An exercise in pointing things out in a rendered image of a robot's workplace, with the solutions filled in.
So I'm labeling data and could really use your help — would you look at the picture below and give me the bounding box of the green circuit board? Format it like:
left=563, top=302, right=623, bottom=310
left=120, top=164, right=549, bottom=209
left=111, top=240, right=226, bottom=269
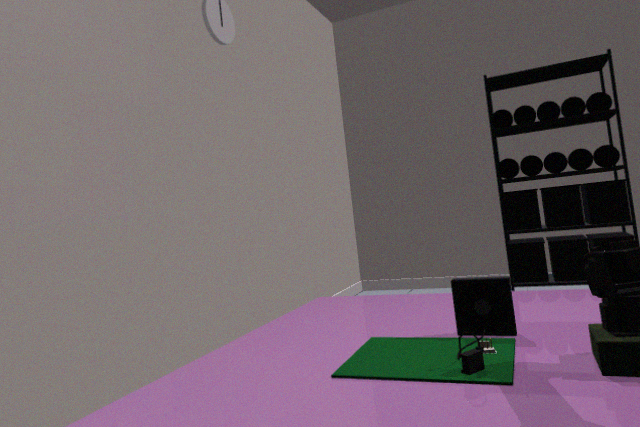
left=331, top=337, right=515, bottom=385

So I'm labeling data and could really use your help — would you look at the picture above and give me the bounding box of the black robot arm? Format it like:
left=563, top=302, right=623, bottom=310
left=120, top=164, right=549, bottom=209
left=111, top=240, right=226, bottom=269
left=582, top=239, right=640, bottom=338

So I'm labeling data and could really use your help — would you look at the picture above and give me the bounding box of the black cable with plug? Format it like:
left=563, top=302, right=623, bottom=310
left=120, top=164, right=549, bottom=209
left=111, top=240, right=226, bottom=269
left=458, top=329, right=486, bottom=375

